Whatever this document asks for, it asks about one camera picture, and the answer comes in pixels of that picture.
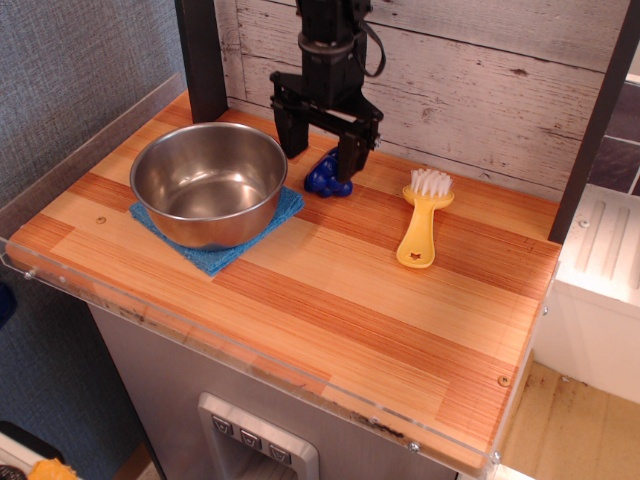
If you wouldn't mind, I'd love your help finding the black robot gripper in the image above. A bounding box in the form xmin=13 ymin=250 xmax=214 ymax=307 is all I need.
xmin=270 ymin=41 xmax=384 ymax=182

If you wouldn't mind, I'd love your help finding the blue plastic grape bunch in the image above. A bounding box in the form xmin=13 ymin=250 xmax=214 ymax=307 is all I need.
xmin=304 ymin=147 xmax=353 ymax=198

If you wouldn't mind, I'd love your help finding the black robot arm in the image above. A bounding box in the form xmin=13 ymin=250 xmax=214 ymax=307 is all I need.
xmin=270 ymin=1 xmax=386 ymax=182

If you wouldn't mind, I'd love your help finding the yellow scrub brush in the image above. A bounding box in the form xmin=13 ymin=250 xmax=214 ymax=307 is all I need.
xmin=396 ymin=168 xmax=454 ymax=269

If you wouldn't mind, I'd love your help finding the stainless steel bowl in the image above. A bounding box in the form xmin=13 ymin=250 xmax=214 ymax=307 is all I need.
xmin=130 ymin=122 xmax=288 ymax=250

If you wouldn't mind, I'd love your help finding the blue folded cloth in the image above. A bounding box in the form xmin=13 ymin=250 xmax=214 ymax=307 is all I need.
xmin=129 ymin=186 xmax=305 ymax=278

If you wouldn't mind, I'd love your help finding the clear acrylic table guard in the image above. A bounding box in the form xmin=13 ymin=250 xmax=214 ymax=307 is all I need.
xmin=7 ymin=227 xmax=559 ymax=477

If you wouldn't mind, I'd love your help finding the grey toy fridge cabinet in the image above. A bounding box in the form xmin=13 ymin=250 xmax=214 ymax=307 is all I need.
xmin=90 ymin=307 xmax=457 ymax=479

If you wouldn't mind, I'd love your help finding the silver ice dispenser panel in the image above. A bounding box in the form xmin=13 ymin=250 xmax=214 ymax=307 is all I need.
xmin=198 ymin=392 xmax=320 ymax=479

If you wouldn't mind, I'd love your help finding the white toy sink unit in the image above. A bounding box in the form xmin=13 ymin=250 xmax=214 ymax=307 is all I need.
xmin=533 ymin=185 xmax=639 ymax=402

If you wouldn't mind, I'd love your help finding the yellow object bottom left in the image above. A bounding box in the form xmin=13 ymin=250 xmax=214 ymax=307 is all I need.
xmin=27 ymin=459 xmax=79 ymax=480

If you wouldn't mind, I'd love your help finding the dark vertical post left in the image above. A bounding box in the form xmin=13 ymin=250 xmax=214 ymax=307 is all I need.
xmin=174 ymin=0 xmax=228 ymax=123

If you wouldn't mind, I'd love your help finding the dark vertical post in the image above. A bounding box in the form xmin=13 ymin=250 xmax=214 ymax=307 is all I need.
xmin=174 ymin=0 xmax=228 ymax=123
xmin=548 ymin=0 xmax=639 ymax=244

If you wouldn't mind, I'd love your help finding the dark vertical post right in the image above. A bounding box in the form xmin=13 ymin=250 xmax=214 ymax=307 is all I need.
xmin=548 ymin=0 xmax=639 ymax=244

